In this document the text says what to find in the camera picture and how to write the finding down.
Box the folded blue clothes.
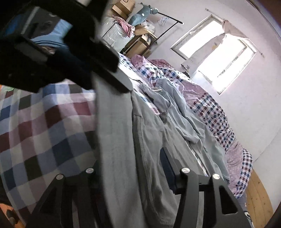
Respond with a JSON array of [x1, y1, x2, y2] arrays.
[[28, 19, 73, 48]]

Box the dark grey t-shirt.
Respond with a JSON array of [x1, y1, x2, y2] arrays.
[[94, 70, 183, 228]]

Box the window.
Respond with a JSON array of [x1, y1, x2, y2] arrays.
[[171, 14, 258, 95]]

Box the pink cloth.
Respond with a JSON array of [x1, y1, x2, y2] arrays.
[[114, 16, 136, 37]]

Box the checked bed sheet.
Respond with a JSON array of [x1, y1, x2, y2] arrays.
[[0, 53, 154, 224]]

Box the printed white curtain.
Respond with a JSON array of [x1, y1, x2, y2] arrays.
[[181, 20, 250, 75]]

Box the teal plush toy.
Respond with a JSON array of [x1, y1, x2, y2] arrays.
[[127, 4, 159, 27]]

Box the checked purple quilt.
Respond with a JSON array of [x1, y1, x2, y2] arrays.
[[130, 55, 253, 198]]

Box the light grey-green shirt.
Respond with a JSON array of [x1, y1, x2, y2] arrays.
[[139, 78, 231, 183]]

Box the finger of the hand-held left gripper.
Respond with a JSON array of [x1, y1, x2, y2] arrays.
[[54, 49, 95, 91], [90, 63, 133, 94]]

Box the black clothes rack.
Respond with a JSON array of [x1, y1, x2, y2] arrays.
[[140, 2, 184, 45]]

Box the brown cardboard box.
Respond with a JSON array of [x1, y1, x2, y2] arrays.
[[122, 28, 158, 58]]

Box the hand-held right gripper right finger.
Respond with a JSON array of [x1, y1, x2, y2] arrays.
[[160, 147, 252, 228]]

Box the wooden headboard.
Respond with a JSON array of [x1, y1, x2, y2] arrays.
[[244, 169, 274, 228]]

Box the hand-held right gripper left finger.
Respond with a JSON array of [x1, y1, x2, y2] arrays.
[[26, 168, 106, 228]]

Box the white storage box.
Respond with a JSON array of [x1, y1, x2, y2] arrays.
[[102, 18, 132, 53]]

